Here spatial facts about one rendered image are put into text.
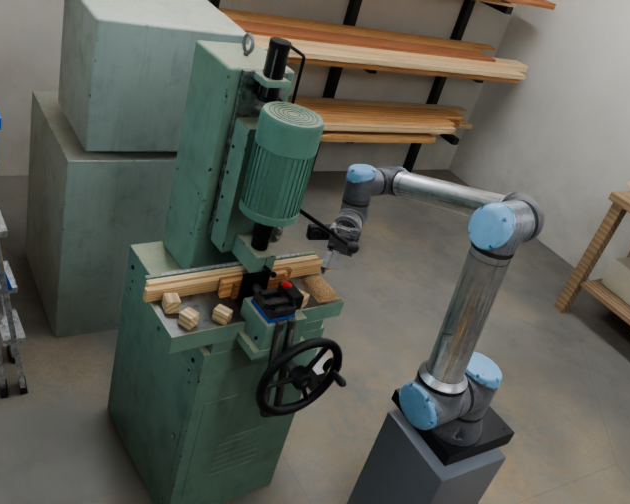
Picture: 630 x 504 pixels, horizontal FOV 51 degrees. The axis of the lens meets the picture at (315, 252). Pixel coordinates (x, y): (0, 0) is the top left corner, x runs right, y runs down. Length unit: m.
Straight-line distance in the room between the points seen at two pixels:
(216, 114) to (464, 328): 0.92
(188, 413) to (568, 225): 3.71
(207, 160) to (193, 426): 0.82
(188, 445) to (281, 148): 1.01
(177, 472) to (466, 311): 1.08
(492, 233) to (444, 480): 0.86
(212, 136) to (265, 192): 0.26
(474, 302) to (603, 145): 3.35
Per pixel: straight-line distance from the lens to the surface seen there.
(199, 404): 2.08
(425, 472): 2.26
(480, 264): 1.78
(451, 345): 1.91
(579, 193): 5.16
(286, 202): 1.83
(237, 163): 1.92
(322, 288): 2.09
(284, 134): 1.73
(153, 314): 1.90
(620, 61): 5.06
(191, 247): 2.14
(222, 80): 1.91
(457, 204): 2.00
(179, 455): 2.24
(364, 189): 2.13
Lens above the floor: 2.08
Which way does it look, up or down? 31 degrees down
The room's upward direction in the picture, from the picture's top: 18 degrees clockwise
